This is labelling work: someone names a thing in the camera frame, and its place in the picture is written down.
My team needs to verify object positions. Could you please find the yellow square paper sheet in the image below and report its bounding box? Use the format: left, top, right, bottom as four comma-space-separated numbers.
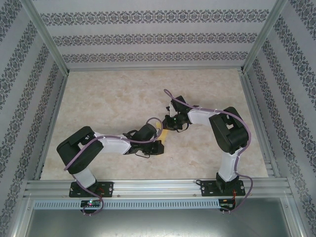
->
156, 122, 169, 145

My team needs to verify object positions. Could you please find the grey metal sheet panel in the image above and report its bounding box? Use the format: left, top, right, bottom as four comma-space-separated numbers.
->
26, 197, 303, 237

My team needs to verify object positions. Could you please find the circuit board with green light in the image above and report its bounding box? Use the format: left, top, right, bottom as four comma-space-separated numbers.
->
80, 200, 102, 208

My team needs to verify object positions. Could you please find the right gripper thin black cable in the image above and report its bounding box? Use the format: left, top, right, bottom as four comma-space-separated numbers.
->
175, 122, 190, 132

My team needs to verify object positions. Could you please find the aluminium mounting rail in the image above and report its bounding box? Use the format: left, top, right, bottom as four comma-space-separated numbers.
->
23, 179, 290, 198

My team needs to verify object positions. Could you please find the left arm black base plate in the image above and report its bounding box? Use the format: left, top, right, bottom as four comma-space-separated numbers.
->
69, 181, 115, 198

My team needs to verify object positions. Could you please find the slotted grey cable duct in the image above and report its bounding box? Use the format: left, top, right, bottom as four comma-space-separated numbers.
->
33, 199, 220, 209

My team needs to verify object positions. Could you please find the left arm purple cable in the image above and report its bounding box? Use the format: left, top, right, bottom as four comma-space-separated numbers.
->
63, 117, 164, 216

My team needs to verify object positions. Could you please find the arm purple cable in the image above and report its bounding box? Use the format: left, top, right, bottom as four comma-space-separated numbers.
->
163, 88, 254, 213
63, 117, 164, 216

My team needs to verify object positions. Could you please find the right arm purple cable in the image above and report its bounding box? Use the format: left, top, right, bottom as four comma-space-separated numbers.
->
163, 88, 254, 213

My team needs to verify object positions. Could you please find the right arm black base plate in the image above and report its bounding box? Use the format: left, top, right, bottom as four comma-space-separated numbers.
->
201, 181, 247, 198

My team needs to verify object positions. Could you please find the aluminium table side rail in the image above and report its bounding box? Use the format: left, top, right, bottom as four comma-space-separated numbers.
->
34, 73, 69, 181
238, 70, 279, 178

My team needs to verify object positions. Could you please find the aluminium frame post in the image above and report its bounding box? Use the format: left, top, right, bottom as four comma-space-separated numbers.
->
25, 0, 71, 78
239, 0, 289, 74
286, 177, 311, 237
9, 195, 34, 237

